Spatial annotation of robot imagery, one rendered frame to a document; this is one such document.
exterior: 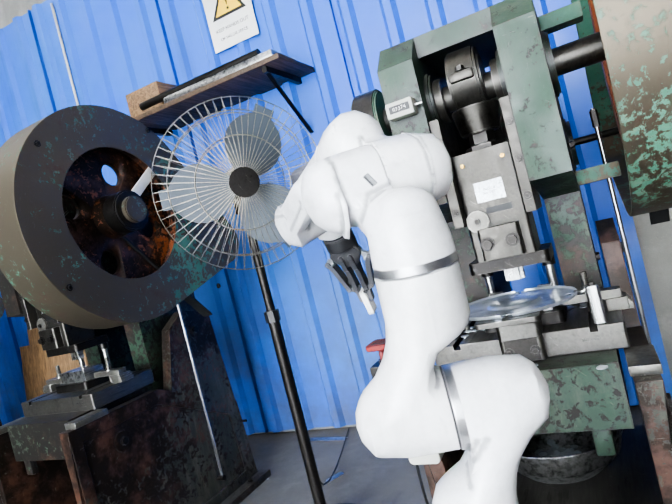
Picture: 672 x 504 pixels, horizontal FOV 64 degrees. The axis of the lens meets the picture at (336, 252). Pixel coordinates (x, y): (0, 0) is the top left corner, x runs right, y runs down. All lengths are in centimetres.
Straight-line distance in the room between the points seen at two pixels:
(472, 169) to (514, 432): 82
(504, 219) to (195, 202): 98
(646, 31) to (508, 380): 65
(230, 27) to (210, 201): 160
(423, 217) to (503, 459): 32
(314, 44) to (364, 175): 226
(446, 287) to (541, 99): 77
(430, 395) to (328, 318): 229
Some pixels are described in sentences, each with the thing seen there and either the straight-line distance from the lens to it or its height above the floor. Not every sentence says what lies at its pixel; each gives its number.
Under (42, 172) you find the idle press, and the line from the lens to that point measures 199.
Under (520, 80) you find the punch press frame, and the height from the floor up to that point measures 129.
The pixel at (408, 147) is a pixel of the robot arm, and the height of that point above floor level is 114.
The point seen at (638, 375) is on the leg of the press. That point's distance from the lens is 127.
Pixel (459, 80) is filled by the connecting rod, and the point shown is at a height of 135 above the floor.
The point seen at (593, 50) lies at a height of 132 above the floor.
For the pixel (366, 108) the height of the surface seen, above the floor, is 136.
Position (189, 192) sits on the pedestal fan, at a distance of 183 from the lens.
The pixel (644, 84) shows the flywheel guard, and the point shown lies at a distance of 110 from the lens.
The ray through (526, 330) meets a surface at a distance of 134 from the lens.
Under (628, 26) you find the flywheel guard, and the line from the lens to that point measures 109.
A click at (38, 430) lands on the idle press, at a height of 62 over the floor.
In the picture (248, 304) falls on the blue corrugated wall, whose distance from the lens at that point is 320.
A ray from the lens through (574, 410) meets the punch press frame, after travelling 133.
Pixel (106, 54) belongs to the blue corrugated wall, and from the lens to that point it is 388.
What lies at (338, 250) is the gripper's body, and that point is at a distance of 125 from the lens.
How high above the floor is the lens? 104
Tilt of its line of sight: 1 degrees down
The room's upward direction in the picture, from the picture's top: 14 degrees counter-clockwise
